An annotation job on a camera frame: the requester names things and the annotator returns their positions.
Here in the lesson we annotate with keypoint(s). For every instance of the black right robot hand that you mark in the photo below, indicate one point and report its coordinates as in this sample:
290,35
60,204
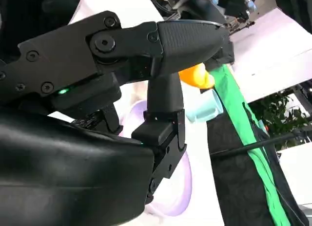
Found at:
61,162

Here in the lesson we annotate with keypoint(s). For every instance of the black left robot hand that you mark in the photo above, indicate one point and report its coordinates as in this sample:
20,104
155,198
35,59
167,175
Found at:
225,53

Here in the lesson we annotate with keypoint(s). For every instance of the orange and white bread roll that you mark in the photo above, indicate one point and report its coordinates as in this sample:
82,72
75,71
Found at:
195,77

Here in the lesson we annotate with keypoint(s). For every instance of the pale green mug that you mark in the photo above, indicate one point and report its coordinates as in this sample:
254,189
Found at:
204,109

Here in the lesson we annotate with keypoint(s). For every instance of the green plant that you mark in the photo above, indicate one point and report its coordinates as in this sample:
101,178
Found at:
275,114

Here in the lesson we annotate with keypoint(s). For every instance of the green cloth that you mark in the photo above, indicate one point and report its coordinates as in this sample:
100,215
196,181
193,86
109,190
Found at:
263,162

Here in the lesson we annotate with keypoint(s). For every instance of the lilac plate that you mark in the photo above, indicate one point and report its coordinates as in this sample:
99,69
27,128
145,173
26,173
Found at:
180,187

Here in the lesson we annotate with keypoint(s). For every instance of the black cloth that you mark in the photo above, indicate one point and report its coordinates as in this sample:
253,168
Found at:
231,187

